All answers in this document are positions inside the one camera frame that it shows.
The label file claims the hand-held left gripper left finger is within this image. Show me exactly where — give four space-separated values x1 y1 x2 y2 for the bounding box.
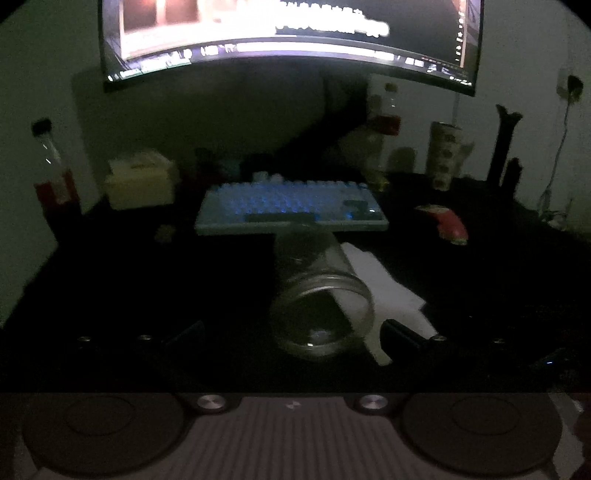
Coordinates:
74 321 230 412

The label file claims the curved computer monitor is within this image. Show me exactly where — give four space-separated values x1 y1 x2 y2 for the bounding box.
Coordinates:
99 0 485 97

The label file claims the white paper tissue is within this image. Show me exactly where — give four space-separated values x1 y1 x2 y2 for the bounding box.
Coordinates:
339 242 439 366

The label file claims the clear glass jar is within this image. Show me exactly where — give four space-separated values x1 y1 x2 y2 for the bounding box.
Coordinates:
269 226 376 361

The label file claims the pale tissue box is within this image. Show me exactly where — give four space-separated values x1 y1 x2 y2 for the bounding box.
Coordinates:
102 150 181 212

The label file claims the black-capped bottle with red label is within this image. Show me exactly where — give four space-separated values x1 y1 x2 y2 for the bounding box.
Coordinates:
31 117 83 217

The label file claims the backlit light blue keyboard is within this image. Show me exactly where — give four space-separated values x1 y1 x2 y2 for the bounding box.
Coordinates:
194 180 390 237

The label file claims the tall black stand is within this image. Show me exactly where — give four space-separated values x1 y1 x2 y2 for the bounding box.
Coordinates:
487 104 523 192

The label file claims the patterned tall cup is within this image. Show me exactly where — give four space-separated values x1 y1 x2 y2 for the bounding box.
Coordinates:
427 121 474 191

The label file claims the clear plastic bag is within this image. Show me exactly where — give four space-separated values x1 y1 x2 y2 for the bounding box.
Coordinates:
339 127 386 178

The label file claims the clear bottle with red label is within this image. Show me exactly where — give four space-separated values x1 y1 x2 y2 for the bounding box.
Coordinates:
367 82 402 192

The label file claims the red computer mouse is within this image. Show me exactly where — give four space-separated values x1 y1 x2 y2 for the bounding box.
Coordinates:
414 204 469 245

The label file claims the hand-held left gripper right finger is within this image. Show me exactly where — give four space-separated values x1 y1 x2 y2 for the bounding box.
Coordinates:
355 319 509 412

